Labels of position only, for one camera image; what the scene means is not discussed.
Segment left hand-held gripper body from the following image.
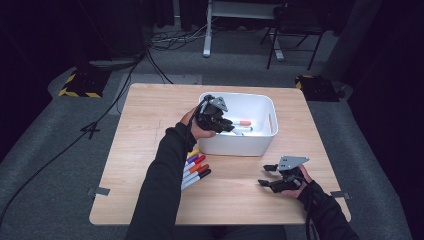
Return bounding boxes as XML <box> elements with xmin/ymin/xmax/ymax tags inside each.
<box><xmin>194</xmin><ymin>94</ymin><xmax>231</xmax><ymax>133</ymax></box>

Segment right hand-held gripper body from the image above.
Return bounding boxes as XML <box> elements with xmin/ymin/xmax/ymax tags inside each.
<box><xmin>270</xmin><ymin>155</ymin><xmax>310</xmax><ymax>194</ymax></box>

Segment white plastic bin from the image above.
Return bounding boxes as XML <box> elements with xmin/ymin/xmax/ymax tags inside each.
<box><xmin>197</xmin><ymin>92</ymin><xmax>279</xmax><ymax>158</ymax></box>

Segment brown marker pen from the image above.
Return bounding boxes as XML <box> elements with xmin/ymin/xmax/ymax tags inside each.
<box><xmin>182</xmin><ymin>163</ymin><xmax>210</xmax><ymax>184</ymax></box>

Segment person's left hand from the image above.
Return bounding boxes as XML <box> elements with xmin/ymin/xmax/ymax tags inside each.
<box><xmin>180</xmin><ymin>106</ymin><xmax>218</xmax><ymax>141</ymax></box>

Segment person's right hand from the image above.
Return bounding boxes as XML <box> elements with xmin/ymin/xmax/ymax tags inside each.
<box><xmin>281</xmin><ymin>165</ymin><xmax>314</xmax><ymax>200</ymax></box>

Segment grey tape piece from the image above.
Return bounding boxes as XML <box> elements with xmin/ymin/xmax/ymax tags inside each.
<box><xmin>329</xmin><ymin>190</ymin><xmax>352</xmax><ymax>200</ymax></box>
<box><xmin>87</xmin><ymin>187</ymin><xmax>111</xmax><ymax>197</ymax></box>

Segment person's legs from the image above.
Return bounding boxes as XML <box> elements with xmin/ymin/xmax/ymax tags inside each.
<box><xmin>173</xmin><ymin>224</ymin><xmax>288</xmax><ymax>240</ymax></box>

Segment black chair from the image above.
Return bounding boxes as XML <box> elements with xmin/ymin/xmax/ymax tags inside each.
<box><xmin>259</xmin><ymin>3</ymin><xmax>326</xmax><ymax>71</ymax></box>

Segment dark equipment cabinet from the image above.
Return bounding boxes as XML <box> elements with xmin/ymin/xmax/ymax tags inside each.
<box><xmin>78</xmin><ymin>0</ymin><xmax>148</xmax><ymax>69</ymax></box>

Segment black yellow striped floor base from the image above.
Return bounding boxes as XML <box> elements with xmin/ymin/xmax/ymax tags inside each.
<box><xmin>58</xmin><ymin>68</ymin><xmax>111</xmax><ymax>99</ymax></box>

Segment right hand-held gripper cable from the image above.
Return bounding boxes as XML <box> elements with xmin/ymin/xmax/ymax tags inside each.
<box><xmin>303</xmin><ymin>186</ymin><xmax>317</xmax><ymax>240</ymax></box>

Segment black floor cable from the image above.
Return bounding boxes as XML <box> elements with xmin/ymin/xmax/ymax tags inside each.
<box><xmin>0</xmin><ymin>49</ymin><xmax>148</xmax><ymax>228</ymax></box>
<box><xmin>145</xmin><ymin>49</ymin><xmax>174</xmax><ymax>85</ymax></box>

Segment white desk frame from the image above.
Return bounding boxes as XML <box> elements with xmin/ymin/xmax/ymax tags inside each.
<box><xmin>202</xmin><ymin>0</ymin><xmax>286</xmax><ymax>62</ymax></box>

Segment bundle of floor cables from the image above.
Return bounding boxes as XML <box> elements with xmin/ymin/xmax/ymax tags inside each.
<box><xmin>148</xmin><ymin>19</ymin><xmax>209</xmax><ymax>52</ymax></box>

